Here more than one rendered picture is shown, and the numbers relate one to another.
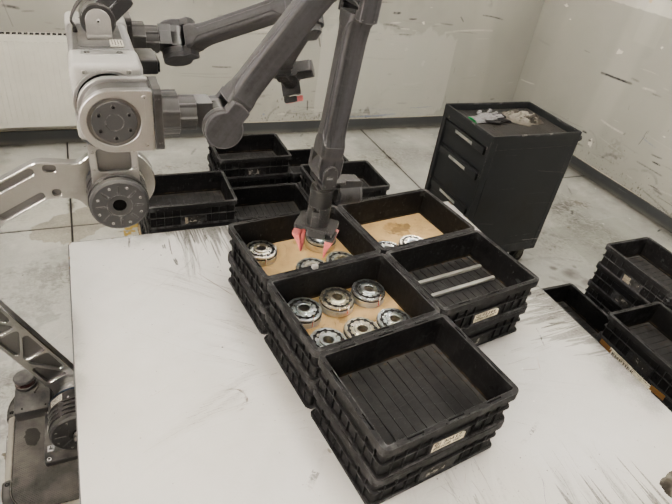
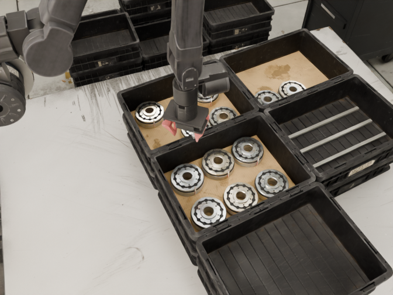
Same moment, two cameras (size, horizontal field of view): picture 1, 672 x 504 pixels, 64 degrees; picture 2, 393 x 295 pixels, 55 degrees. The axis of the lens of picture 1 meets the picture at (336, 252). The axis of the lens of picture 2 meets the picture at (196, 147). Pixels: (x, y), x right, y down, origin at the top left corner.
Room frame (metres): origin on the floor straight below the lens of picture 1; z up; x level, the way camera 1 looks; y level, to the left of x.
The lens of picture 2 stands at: (0.54, -0.06, 1.84)
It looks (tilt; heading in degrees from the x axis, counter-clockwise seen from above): 53 degrees down; 9
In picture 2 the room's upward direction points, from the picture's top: 1 degrees counter-clockwise
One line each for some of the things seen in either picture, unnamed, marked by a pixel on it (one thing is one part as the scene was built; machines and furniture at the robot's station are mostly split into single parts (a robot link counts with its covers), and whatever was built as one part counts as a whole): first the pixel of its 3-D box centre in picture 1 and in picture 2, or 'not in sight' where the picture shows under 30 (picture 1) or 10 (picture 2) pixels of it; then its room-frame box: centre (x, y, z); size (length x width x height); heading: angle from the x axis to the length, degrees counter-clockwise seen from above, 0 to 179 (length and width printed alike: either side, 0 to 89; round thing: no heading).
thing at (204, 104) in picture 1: (212, 120); (38, 41); (1.04, 0.29, 1.43); 0.10 x 0.05 x 0.09; 118
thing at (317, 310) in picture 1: (304, 309); (187, 177); (1.15, 0.06, 0.86); 0.10 x 0.10 x 0.01
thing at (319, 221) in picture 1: (318, 216); (185, 107); (1.15, 0.06, 1.17); 0.10 x 0.07 x 0.07; 80
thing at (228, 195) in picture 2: (362, 330); (240, 196); (1.10, -0.11, 0.86); 0.10 x 0.10 x 0.01
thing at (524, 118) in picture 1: (523, 116); not in sight; (3.03, -0.92, 0.88); 0.29 x 0.22 x 0.03; 118
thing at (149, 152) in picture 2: (304, 240); (186, 103); (1.40, 0.10, 0.92); 0.40 x 0.30 x 0.02; 125
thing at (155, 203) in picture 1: (188, 228); (105, 65); (2.16, 0.72, 0.37); 0.40 x 0.30 x 0.45; 118
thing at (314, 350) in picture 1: (353, 299); (231, 169); (1.16, -0.07, 0.92); 0.40 x 0.30 x 0.02; 125
